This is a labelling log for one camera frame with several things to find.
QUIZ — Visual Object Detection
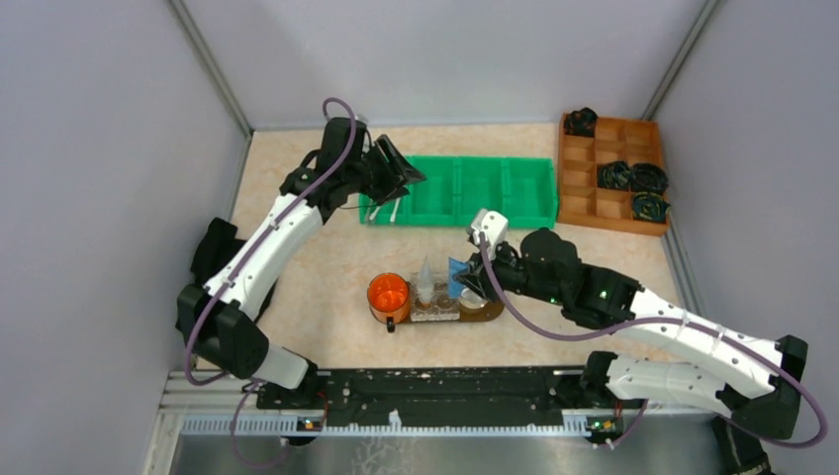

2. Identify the white toothpaste tube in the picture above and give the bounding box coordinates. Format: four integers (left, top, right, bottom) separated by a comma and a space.
415, 256, 435, 308

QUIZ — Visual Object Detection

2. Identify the clear glass cup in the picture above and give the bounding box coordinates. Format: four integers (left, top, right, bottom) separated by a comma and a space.
407, 272, 460, 324

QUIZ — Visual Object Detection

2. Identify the green divided plastic bin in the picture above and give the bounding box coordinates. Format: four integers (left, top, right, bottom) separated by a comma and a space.
358, 155, 560, 229

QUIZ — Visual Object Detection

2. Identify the orange mug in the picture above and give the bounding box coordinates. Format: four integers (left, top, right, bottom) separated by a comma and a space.
366, 273, 412, 333

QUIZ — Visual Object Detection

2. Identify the steel cup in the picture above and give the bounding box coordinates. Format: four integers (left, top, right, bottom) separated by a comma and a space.
458, 288, 488, 310

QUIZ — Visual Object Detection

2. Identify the blue toothpaste tube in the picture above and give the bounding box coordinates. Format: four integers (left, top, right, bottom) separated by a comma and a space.
447, 257, 469, 288

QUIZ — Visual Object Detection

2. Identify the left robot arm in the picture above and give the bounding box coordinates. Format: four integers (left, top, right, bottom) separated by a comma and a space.
176, 118, 426, 391

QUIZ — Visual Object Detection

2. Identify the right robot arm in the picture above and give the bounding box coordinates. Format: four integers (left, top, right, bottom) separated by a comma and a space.
455, 224, 813, 447

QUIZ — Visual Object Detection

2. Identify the brown oval wooden tray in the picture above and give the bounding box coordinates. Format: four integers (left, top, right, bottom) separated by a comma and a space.
370, 279, 507, 326

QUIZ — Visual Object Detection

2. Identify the wooden compartment box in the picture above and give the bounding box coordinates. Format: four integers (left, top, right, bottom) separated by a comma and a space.
556, 108, 671, 237

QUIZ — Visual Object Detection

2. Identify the rolled dark sock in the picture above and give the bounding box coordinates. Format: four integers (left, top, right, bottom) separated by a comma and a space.
631, 192, 671, 224
562, 107, 599, 138
629, 163, 670, 195
596, 160, 632, 191

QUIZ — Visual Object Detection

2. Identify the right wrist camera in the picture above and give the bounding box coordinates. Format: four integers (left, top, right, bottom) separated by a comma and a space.
467, 208, 510, 249

